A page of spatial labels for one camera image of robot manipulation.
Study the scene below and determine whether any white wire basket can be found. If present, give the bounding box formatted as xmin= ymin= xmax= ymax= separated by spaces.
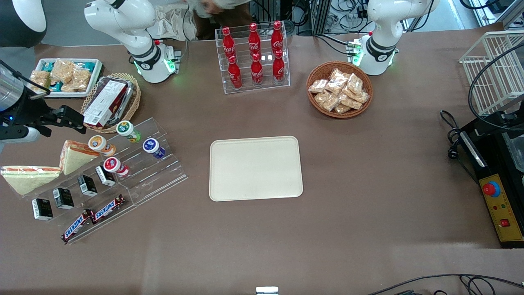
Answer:
xmin=458 ymin=30 xmax=524 ymax=118

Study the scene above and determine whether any orange gum bottle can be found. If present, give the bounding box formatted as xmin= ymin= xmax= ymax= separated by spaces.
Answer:
xmin=88 ymin=135 xmax=117 ymax=157

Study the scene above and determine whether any red gum bottle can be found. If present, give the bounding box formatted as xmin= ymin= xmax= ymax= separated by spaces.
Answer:
xmin=103 ymin=157 xmax=130 ymax=177

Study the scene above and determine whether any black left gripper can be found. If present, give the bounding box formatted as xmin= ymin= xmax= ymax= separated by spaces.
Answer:
xmin=462 ymin=111 xmax=524 ymax=136

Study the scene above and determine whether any red Coca-Cola bottle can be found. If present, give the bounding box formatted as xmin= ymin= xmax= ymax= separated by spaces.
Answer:
xmin=271 ymin=20 xmax=285 ymax=54
xmin=221 ymin=26 xmax=236 ymax=60
xmin=272 ymin=50 xmax=286 ymax=83
xmin=250 ymin=53 xmax=264 ymax=87
xmin=227 ymin=55 xmax=243 ymax=90
xmin=248 ymin=23 xmax=262 ymax=58

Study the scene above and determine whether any white rectangular dish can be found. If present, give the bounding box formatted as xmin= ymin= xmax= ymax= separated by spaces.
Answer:
xmin=32 ymin=58 xmax=104 ymax=99

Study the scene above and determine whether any clear rice snack packet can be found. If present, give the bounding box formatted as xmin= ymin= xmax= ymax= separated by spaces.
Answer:
xmin=29 ymin=70 xmax=52 ymax=92
xmin=51 ymin=60 xmax=77 ymax=83
xmin=71 ymin=68 xmax=92 ymax=92

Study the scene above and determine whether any white and red cookie box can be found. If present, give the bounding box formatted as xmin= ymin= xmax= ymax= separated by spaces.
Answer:
xmin=83 ymin=79 xmax=128 ymax=128

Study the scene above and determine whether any person in brown clothes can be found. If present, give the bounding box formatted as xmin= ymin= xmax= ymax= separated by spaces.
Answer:
xmin=183 ymin=0 xmax=255 ymax=41

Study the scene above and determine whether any black and yellow control box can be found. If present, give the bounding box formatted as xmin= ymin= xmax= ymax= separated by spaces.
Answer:
xmin=458 ymin=123 xmax=524 ymax=249

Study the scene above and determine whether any small black carton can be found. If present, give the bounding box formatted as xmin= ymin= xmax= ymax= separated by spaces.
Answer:
xmin=95 ymin=165 xmax=116 ymax=187
xmin=32 ymin=198 xmax=54 ymax=222
xmin=53 ymin=187 xmax=75 ymax=211
xmin=77 ymin=174 xmax=99 ymax=197

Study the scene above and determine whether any purple gum bottle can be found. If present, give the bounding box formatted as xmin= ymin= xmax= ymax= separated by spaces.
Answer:
xmin=142 ymin=138 xmax=166 ymax=160

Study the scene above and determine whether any black power cable with plug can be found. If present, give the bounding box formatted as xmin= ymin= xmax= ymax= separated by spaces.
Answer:
xmin=440 ymin=109 xmax=480 ymax=186

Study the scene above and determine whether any oval tan wicker basket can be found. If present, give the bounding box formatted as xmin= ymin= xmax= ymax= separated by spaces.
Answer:
xmin=81 ymin=73 xmax=142 ymax=134

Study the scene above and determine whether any wrapped triangular sandwich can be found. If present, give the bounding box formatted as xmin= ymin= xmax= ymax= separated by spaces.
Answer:
xmin=59 ymin=140 xmax=99 ymax=176
xmin=0 ymin=165 xmax=62 ymax=196

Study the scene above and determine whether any clear acrylic bottle rack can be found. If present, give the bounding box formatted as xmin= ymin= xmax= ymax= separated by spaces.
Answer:
xmin=215 ymin=22 xmax=291 ymax=95

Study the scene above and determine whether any crumpled clear plastic bag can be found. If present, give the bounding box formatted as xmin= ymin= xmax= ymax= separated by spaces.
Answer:
xmin=148 ymin=3 xmax=190 ymax=40

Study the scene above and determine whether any thin black cable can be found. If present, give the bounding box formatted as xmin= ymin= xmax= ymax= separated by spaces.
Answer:
xmin=367 ymin=273 xmax=524 ymax=295

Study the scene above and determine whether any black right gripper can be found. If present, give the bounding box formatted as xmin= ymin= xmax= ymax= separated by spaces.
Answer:
xmin=0 ymin=95 xmax=87 ymax=137

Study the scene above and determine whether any black looping cable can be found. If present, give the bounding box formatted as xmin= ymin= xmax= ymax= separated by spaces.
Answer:
xmin=468 ymin=52 xmax=524 ymax=132

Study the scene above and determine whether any clear acrylic step display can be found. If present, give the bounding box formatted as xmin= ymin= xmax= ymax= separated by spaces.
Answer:
xmin=24 ymin=118 xmax=189 ymax=245

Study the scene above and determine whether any green gum bottle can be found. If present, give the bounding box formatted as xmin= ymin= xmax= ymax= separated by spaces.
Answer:
xmin=116 ymin=120 xmax=142 ymax=143

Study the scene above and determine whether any round brown wicker basket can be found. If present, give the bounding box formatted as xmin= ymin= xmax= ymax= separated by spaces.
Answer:
xmin=306 ymin=61 xmax=374 ymax=120

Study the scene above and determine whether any beige plastic tray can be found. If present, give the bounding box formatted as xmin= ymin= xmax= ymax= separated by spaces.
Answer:
xmin=209 ymin=136 xmax=304 ymax=202

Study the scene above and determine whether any Snickers bar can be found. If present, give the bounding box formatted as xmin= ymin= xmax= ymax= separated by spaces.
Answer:
xmin=90 ymin=194 xmax=126 ymax=224
xmin=61 ymin=209 xmax=93 ymax=245

